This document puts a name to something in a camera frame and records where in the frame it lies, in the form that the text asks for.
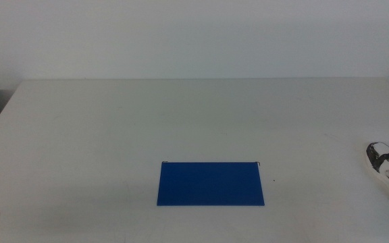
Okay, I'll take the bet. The blue rectangular mat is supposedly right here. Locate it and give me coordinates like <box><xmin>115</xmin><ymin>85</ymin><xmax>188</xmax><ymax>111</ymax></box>
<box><xmin>156</xmin><ymin>161</ymin><xmax>265</xmax><ymax>207</ymax></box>

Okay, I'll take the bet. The black and white shoe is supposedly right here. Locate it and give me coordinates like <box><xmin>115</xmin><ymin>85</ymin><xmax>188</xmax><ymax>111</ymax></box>
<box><xmin>365</xmin><ymin>141</ymin><xmax>389</xmax><ymax>217</ymax></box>

